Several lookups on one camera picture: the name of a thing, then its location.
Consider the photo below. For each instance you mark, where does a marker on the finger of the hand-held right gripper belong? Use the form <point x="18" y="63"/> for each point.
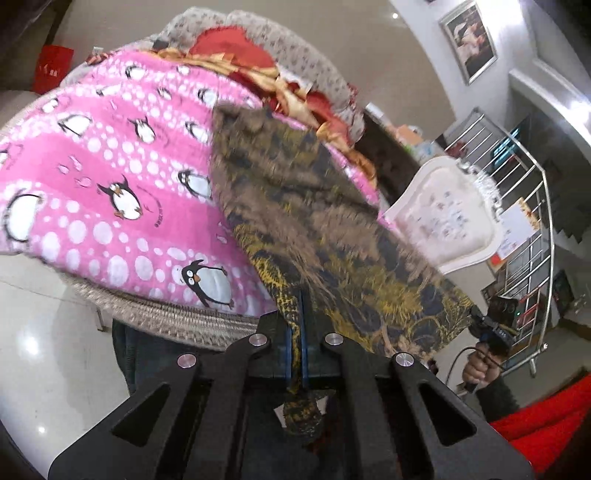
<point x="478" y="321"/>

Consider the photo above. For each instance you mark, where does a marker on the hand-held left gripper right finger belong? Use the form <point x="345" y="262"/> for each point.
<point x="318" y="357"/>

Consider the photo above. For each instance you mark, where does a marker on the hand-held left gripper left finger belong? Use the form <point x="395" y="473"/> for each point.
<point x="277" y="355"/>

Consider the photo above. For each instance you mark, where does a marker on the brown yellow patterned garment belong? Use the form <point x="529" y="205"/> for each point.
<point x="323" y="230"/>

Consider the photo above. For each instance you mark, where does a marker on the person's right forearm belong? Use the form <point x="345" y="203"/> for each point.
<point x="498" y="397"/>

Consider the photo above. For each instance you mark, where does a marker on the person's right hand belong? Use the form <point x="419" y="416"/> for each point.
<point x="475" y="367"/>

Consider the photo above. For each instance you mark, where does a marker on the red cloth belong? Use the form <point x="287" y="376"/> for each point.
<point x="554" y="415"/>

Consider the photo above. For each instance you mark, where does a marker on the white ornate chair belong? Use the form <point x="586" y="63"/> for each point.
<point x="443" y="217"/>

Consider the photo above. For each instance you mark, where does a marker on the steel stair railing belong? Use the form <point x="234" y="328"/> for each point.
<point x="542" y="207"/>

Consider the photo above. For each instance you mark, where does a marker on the person's leg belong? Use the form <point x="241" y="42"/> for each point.
<point x="138" y="355"/>

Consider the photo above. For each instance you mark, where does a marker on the dark side table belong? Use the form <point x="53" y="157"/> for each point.
<point x="392" y="161"/>

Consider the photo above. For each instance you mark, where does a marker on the red yellow floral blanket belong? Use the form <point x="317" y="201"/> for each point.
<point x="295" y="97"/>

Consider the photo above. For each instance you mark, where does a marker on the pink penguin print blanket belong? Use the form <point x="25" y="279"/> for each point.
<point x="92" y="161"/>

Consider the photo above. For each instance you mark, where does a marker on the red fringed cushion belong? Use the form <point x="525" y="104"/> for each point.
<point x="240" y="50"/>

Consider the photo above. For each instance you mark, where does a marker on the red bag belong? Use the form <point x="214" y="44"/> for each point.
<point x="51" y="67"/>

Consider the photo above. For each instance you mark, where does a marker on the framed wall picture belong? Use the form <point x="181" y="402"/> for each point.
<point x="468" y="41"/>

